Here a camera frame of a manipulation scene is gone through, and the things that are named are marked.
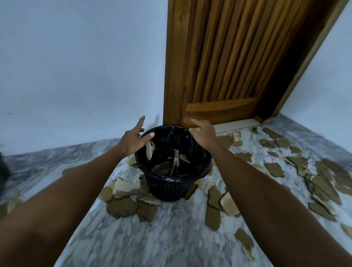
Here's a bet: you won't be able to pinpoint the person's right hand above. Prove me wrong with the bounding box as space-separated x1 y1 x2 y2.
189 118 219 150

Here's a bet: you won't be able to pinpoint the person's left hand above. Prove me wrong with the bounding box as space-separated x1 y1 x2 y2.
117 115 155 157

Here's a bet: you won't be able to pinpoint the black bin with liner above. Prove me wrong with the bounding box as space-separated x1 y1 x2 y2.
135 125 213 202

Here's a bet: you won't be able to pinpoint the brown paper pieces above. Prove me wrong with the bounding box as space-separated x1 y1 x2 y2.
0 126 352 262

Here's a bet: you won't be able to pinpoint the person's right forearm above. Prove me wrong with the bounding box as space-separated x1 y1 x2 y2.
208 143 352 267

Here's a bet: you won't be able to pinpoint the person's left forearm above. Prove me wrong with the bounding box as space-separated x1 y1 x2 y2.
0 146 130 267

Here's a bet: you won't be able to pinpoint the grey granite staircase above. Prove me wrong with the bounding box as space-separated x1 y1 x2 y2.
0 153 12 193

